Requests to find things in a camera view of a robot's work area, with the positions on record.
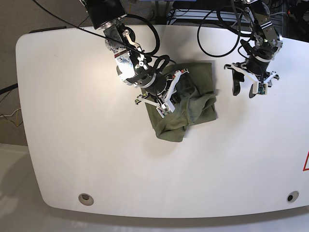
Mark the olive green T-shirt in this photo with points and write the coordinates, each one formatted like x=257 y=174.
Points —
x=196 y=99

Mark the table cable grommet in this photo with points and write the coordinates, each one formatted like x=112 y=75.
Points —
x=292 y=197
x=86 y=199

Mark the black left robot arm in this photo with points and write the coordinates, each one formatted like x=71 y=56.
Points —
x=263 y=44

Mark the left table cable grommet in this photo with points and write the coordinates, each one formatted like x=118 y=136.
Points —
x=86 y=199

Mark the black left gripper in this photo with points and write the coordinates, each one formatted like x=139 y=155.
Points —
x=252 y=65

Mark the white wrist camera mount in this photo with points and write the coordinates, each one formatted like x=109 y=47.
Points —
x=166 y=96
x=261 y=83

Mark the aluminium frame rail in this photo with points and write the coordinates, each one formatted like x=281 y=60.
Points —
x=196 y=16

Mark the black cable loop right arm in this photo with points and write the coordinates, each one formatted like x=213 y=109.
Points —
x=152 y=33

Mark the red triangle sticker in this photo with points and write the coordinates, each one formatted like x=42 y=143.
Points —
x=306 y=165

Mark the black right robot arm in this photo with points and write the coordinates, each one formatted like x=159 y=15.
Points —
x=133 y=63

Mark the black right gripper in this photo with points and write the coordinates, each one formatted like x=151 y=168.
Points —
x=161 y=85

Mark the right table cable grommet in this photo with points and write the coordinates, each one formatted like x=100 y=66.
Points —
x=292 y=197

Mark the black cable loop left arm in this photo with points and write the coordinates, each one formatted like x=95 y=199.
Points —
x=218 y=39

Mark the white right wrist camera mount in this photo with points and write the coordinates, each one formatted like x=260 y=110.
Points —
x=166 y=96

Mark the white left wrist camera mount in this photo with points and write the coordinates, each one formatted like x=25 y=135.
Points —
x=261 y=83

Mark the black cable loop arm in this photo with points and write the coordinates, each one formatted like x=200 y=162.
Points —
x=218 y=39
x=152 y=33

